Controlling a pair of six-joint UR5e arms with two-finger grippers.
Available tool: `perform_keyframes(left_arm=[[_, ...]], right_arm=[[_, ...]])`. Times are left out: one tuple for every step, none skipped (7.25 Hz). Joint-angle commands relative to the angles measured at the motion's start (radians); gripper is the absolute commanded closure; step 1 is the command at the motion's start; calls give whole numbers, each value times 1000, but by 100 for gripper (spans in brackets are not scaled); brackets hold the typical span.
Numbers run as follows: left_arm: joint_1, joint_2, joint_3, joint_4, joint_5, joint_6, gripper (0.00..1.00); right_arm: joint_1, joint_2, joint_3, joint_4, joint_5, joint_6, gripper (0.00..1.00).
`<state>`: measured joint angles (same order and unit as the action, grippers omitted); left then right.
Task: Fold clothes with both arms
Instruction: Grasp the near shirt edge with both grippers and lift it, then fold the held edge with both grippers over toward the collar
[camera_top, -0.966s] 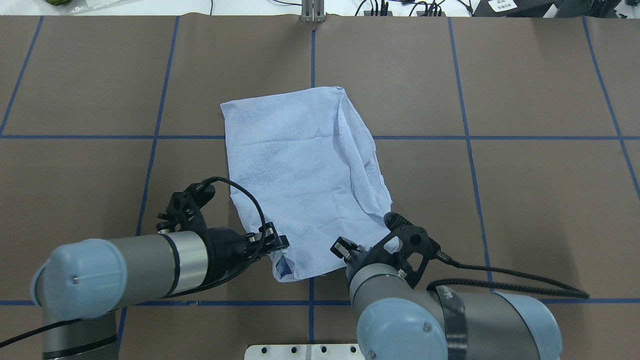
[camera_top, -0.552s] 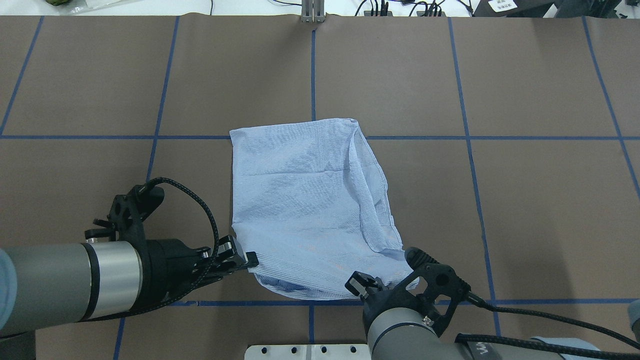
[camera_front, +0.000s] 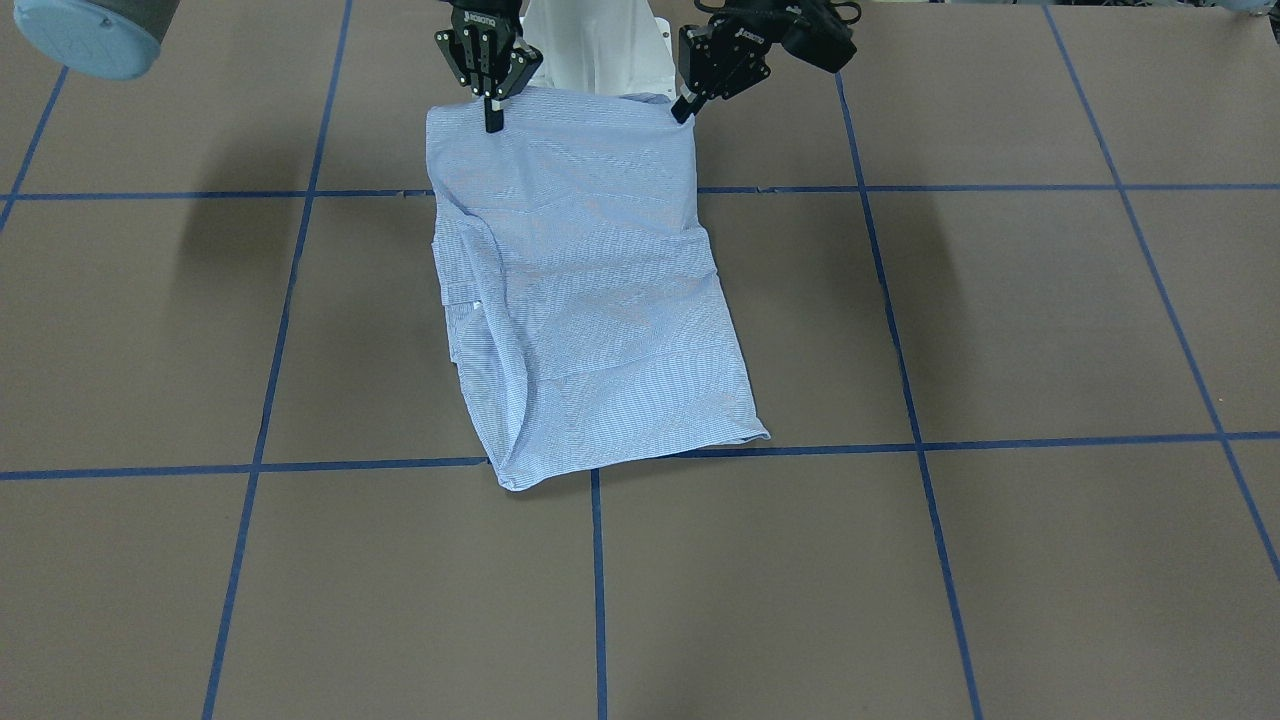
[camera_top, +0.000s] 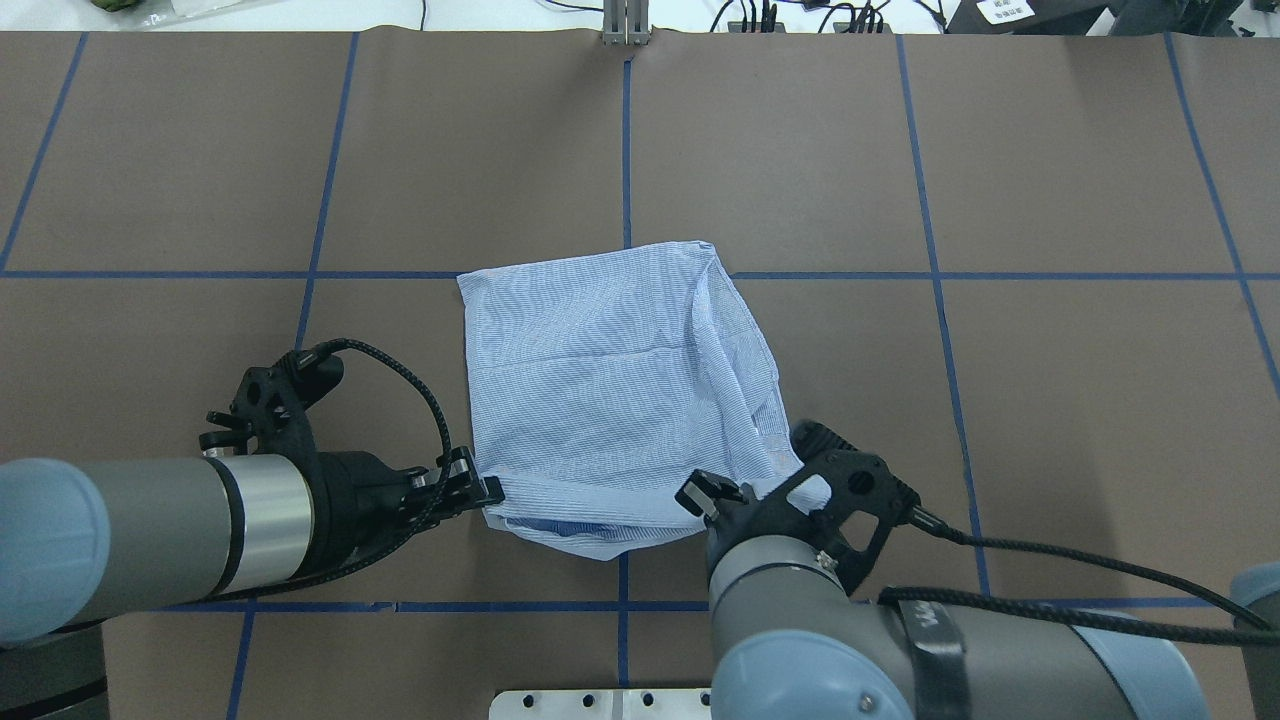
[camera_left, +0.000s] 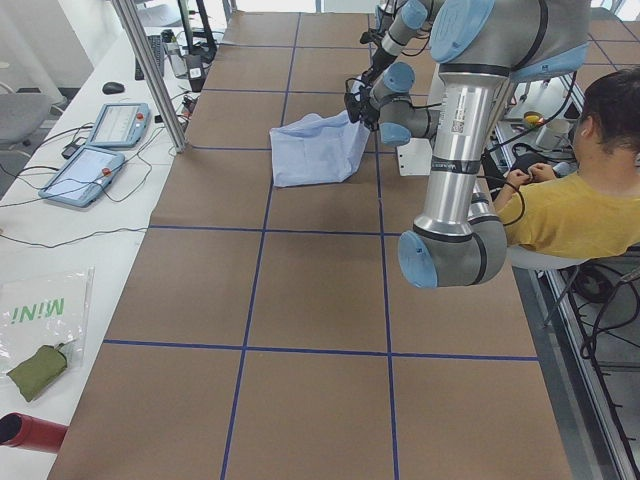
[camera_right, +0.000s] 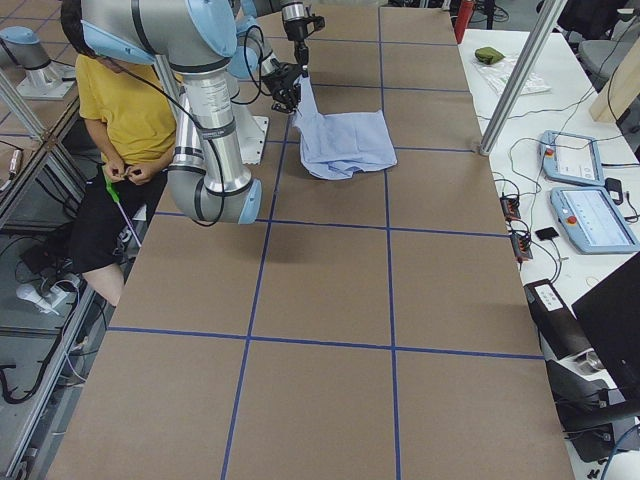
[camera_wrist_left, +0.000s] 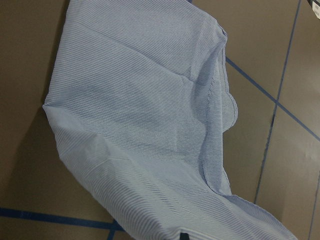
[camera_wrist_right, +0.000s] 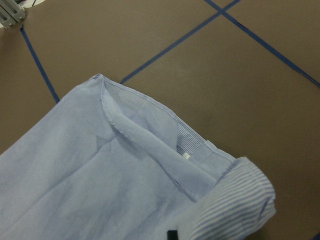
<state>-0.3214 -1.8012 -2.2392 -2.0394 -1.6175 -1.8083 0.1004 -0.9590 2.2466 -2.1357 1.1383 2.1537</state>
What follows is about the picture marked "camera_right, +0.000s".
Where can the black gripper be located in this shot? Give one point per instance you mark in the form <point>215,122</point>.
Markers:
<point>296,29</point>
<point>278,80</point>

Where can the light blue striped shirt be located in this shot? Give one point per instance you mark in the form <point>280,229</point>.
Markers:
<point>337,146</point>

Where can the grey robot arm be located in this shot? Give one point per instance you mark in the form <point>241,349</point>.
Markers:
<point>289,8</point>
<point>212,44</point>

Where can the white mounting plate with bolts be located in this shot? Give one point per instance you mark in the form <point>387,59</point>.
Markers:
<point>252,132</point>

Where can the person in yellow shirt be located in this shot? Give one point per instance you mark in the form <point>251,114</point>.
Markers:
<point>133,127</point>

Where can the red fire extinguisher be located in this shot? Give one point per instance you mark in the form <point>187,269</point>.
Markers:
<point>465,12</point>

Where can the green folded cloth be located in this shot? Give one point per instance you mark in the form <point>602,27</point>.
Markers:
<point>488,55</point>

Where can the grey orange connector hub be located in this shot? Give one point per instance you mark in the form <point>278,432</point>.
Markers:
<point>521,245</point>
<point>510,207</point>

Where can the upper blue teach pendant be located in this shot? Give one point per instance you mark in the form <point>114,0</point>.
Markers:
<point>571,158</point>

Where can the blue teach pendant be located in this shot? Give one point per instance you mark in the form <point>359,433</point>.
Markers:
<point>591,220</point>
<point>571,158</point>

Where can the small black phone device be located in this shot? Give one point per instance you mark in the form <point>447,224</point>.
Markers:
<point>548,233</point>

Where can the white power strip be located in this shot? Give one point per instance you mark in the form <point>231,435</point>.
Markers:
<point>49,300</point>

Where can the wooden board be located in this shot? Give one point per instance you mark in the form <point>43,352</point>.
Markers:
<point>620,90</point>

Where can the lower blue teach pendant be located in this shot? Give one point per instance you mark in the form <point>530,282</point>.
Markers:
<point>591,220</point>

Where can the black box with white label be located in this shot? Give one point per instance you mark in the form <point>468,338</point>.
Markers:
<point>554,320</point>

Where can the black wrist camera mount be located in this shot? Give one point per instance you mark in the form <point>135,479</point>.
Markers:
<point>313,23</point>

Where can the green handled tool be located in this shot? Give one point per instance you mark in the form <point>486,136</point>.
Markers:
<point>116,199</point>

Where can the silver aluminium frame post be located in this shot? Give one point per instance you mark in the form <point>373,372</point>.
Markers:
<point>533,46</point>

